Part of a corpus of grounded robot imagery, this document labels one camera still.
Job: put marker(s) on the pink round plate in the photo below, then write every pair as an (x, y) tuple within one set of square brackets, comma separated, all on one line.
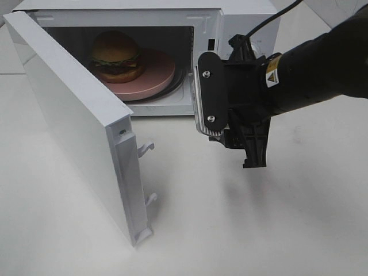
[(158, 74)]

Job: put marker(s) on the burger with sesame-free bun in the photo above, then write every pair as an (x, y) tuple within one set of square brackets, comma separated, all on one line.
[(116, 58)]

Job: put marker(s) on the glass microwave turntable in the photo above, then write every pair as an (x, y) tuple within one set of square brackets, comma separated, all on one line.
[(177, 80)]

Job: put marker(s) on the white microwave oven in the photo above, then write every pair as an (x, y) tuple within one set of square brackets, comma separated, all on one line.
[(182, 29)]

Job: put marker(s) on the white microwave door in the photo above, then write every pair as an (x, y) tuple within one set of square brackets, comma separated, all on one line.
[(89, 122)]

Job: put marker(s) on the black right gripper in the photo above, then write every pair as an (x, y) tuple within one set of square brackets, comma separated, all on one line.
[(248, 117)]

